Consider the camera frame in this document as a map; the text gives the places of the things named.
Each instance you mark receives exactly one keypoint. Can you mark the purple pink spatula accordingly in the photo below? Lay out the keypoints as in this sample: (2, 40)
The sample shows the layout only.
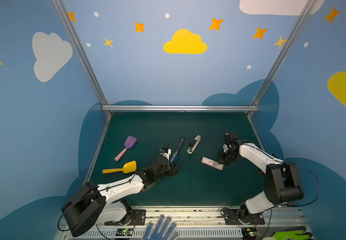
(129, 143)

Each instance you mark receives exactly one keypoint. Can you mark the controller board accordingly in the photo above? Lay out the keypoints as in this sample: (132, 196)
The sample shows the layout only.
(249, 234)
(124, 232)

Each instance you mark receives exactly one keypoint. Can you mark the blue dotted work glove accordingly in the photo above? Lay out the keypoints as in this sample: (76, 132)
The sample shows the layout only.
(164, 229)

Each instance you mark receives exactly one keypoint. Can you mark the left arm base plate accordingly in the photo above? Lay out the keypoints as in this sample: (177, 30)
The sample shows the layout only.
(134, 217)

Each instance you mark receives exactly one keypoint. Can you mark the yellow spatula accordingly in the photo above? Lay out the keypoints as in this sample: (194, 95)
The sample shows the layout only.
(129, 167)

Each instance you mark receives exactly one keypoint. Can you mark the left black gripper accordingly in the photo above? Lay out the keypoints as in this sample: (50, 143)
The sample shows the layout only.
(169, 167)

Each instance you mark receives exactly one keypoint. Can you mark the left controller board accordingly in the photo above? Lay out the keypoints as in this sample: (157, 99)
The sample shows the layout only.
(124, 232)

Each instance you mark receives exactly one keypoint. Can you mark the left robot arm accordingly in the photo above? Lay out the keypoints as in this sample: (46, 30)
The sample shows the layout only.
(94, 203)

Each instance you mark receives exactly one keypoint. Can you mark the left aluminium frame post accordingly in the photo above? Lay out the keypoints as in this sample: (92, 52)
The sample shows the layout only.
(68, 24)

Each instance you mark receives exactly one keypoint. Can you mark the aluminium rear frame bar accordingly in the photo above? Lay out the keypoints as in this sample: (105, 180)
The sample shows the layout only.
(180, 108)

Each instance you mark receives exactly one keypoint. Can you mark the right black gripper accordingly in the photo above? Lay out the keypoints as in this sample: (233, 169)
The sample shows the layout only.
(226, 156)

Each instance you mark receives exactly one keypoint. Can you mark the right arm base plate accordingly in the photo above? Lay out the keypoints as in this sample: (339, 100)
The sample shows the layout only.
(233, 217)

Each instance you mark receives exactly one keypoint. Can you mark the blue black stapler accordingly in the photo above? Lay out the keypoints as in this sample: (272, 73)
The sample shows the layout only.
(175, 153)

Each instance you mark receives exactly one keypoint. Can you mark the right controller board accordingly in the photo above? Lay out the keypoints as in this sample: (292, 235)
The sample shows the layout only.
(249, 234)

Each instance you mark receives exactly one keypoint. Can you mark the red white staple box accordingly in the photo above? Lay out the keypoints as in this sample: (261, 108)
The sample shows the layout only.
(212, 163)

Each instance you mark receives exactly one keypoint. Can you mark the green black work glove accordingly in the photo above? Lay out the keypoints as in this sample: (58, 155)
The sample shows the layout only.
(298, 233)

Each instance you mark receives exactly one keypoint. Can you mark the aluminium frame post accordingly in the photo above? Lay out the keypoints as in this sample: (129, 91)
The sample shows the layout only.
(68, 24)
(284, 51)

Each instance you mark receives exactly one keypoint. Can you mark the right aluminium frame post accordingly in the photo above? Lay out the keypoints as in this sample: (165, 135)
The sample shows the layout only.
(284, 51)

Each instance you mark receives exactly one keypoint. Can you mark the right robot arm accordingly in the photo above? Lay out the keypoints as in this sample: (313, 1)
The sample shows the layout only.
(282, 182)

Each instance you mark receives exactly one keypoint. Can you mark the beige black stapler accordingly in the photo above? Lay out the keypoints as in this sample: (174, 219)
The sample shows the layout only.
(193, 144)

